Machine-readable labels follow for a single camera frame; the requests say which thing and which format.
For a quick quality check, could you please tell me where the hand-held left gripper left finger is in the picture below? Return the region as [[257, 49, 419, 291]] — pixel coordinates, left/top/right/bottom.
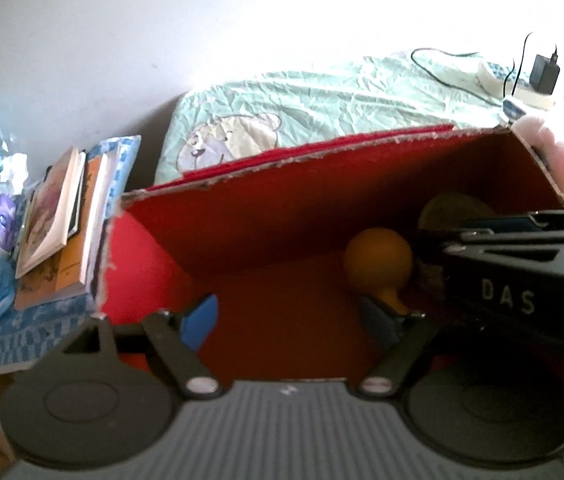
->
[[59, 294, 223, 401]]

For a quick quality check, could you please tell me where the red cardboard box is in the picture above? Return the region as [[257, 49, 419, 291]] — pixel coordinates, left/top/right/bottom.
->
[[96, 124, 564, 406]]

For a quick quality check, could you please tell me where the black power adapter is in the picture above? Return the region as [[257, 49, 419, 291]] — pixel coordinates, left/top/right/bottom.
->
[[529, 54, 560, 95]]

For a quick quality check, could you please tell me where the blue checkered cloth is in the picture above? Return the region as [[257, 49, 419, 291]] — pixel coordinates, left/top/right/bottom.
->
[[0, 135, 143, 373]]

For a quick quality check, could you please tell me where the black power strip cable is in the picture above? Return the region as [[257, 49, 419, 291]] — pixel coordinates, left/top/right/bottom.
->
[[410, 47, 508, 106]]

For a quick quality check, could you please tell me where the black adapter cable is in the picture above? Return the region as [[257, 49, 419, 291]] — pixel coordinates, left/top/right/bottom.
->
[[512, 31, 558, 98]]

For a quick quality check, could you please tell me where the white power strip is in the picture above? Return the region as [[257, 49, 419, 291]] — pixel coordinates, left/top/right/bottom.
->
[[477, 60, 558, 111]]

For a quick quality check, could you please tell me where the illustrated cover book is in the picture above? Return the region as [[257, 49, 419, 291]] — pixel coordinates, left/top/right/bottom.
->
[[14, 147, 87, 278]]

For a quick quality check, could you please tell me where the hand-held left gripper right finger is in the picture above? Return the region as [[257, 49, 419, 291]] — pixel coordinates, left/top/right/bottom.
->
[[357, 296, 463, 397]]

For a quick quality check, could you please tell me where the purple tissue pack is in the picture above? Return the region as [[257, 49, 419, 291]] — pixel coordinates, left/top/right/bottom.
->
[[0, 195, 27, 252]]

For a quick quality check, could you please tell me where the pale green cartoon bedsheet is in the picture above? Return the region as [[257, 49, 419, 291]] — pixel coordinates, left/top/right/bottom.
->
[[154, 50, 564, 186]]

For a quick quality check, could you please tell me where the stack of books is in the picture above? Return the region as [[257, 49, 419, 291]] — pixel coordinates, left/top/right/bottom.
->
[[14, 152, 110, 311]]

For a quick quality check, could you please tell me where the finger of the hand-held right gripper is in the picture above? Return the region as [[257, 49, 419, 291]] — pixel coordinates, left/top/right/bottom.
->
[[443, 227, 564, 258], [462, 204, 564, 233]]

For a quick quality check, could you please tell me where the white plastic bag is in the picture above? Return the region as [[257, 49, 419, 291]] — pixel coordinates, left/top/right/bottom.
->
[[0, 152, 30, 196]]

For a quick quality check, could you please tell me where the orange gourd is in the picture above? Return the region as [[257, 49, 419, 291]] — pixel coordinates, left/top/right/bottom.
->
[[344, 227, 415, 316]]

